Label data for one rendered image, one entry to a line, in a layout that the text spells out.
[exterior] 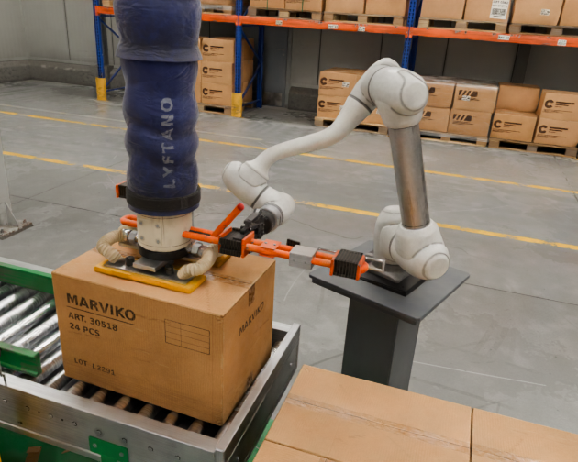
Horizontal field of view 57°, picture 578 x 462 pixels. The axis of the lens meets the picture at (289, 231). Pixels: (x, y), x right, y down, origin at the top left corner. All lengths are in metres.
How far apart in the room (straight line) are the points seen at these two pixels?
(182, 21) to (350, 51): 8.55
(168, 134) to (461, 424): 1.28
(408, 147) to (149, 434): 1.19
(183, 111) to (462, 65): 8.43
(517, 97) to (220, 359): 7.84
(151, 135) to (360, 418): 1.09
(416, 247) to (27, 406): 1.39
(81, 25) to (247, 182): 10.78
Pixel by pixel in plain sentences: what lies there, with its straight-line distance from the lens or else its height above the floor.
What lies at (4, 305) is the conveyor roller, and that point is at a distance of 2.52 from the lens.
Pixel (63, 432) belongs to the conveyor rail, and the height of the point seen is 0.47.
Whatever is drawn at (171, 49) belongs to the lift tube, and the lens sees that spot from 1.50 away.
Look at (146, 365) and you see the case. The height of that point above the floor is 0.70.
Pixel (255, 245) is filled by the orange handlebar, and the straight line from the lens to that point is 1.58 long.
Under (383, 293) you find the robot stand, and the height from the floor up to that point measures 0.75.
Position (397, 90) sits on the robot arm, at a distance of 1.70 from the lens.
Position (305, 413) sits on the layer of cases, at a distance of 1.81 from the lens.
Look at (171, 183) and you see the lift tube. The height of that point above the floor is 1.26.
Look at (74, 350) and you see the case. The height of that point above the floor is 0.67.
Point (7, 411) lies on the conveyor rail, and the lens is 2.04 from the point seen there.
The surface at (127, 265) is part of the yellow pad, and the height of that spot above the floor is 0.98.
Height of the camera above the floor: 1.75
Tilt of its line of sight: 23 degrees down
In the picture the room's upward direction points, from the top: 3 degrees clockwise
